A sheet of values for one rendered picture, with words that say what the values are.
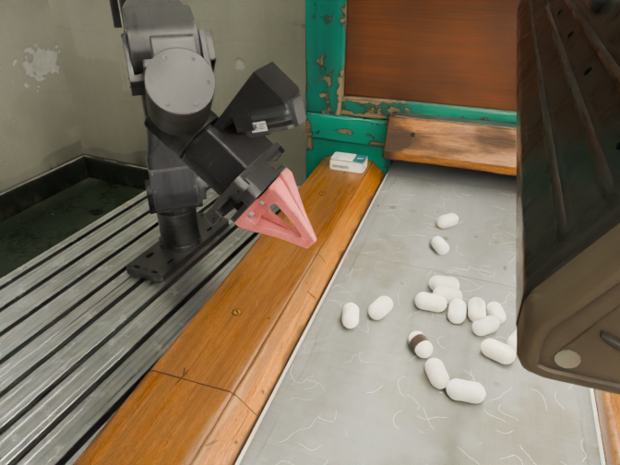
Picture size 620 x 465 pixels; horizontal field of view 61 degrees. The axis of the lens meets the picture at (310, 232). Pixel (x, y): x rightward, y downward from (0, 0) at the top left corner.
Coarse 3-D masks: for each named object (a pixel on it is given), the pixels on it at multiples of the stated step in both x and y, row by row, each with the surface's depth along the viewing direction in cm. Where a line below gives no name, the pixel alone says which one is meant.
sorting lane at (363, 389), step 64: (384, 192) 90; (448, 192) 90; (512, 192) 90; (384, 256) 73; (448, 256) 73; (512, 256) 73; (320, 320) 61; (384, 320) 61; (448, 320) 61; (512, 320) 61; (320, 384) 53; (384, 384) 53; (512, 384) 53; (256, 448) 46; (320, 448) 46; (384, 448) 46; (448, 448) 46; (512, 448) 46; (576, 448) 46
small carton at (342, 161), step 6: (336, 156) 92; (342, 156) 92; (348, 156) 92; (354, 156) 92; (360, 156) 92; (366, 156) 92; (330, 162) 92; (336, 162) 91; (342, 162) 91; (348, 162) 91; (354, 162) 90; (360, 162) 90; (366, 162) 93; (330, 168) 92; (336, 168) 92; (342, 168) 91; (348, 168) 91; (354, 168) 91; (360, 168) 90
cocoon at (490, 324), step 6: (480, 318) 59; (486, 318) 58; (492, 318) 58; (474, 324) 58; (480, 324) 58; (486, 324) 58; (492, 324) 58; (498, 324) 58; (474, 330) 58; (480, 330) 58; (486, 330) 58; (492, 330) 58
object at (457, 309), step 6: (456, 300) 61; (450, 306) 61; (456, 306) 60; (462, 306) 60; (450, 312) 60; (456, 312) 59; (462, 312) 60; (450, 318) 60; (456, 318) 59; (462, 318) 59
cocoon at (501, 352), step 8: (488, 344) 55; (496, 344) 55; (504, 344) 55; (488, 352) 55; (496, 352) 54; (504, 352) 54; (512, 352) 54; (496, 360) 55; (504, 360) 54; (512, 360) 54
